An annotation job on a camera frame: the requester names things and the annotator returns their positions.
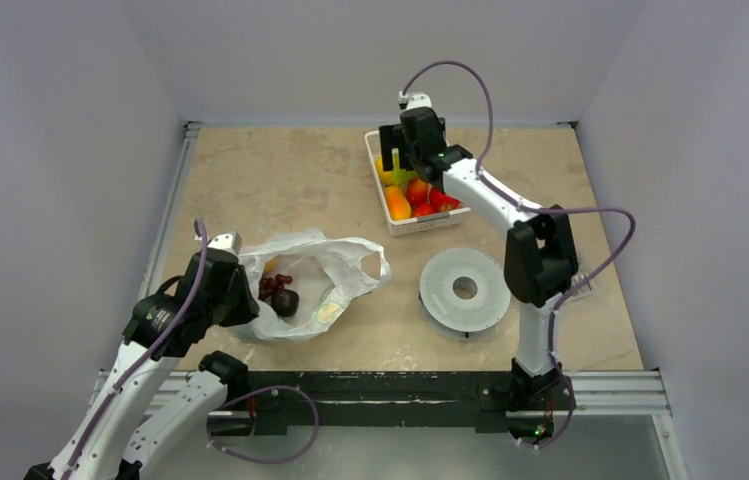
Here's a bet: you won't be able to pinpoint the yellow fake fruit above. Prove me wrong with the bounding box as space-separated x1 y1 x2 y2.
375 156 394 187

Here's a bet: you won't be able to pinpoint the dark red fake grapes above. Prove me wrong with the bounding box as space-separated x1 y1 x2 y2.
258 274 293 301

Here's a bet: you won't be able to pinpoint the dark purple fake plum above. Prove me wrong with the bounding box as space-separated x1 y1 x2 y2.
270 289 300 318

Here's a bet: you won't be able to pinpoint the red round fake apple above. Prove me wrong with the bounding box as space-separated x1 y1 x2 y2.
428 186 461 213

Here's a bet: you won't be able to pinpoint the white plastic bag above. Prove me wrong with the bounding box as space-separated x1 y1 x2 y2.
230 229 392 342

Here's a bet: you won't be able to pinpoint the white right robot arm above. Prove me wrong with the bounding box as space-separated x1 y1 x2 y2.
378 101 579 407

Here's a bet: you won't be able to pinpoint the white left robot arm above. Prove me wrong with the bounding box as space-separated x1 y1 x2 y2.
25 247 258 479

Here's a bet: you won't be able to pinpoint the peach orange fake fruit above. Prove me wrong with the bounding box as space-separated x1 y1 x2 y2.
263 257 279 275

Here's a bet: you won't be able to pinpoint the red fake mango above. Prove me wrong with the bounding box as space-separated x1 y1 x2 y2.
405 178 430 208

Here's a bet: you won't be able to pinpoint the orange fake papaya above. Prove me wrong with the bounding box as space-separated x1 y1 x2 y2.
383 185 413 222

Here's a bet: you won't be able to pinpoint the white round fake fruit slice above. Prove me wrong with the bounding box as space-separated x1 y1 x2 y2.
315 302 346 325

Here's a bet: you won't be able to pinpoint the white perforated plastic basket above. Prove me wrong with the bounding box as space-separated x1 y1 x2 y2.
363 130 472 236

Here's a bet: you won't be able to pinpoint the white round perforated plate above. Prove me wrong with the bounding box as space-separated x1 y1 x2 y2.
418 248 511 341

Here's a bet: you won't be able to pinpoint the clear plastic screw box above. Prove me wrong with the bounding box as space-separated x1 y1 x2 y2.
570 261 596 301

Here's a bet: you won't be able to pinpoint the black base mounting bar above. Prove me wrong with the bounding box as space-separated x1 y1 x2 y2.
218 370 577 439

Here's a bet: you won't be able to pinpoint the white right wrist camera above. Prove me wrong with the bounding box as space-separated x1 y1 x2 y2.
398 92 432 111

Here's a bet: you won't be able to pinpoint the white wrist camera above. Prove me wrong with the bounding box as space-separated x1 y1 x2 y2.
398 92 432 111
208 231 242 255

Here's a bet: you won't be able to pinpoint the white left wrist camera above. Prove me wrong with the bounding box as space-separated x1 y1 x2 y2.
208 231 242 255

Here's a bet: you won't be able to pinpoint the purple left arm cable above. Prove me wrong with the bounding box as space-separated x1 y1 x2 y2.
59 218 320 480

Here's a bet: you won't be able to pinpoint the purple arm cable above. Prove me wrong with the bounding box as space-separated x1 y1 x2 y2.
400 60 637 451
59 218 320 480

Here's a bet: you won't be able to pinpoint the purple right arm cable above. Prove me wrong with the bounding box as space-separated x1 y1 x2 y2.
400 60 637 451

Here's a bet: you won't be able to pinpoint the aluminium table edge rail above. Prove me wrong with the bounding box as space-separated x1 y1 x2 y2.
137 121 204 300

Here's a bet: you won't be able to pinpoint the aluminium front frame rail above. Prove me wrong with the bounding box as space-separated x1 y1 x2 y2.
89 371 671 417

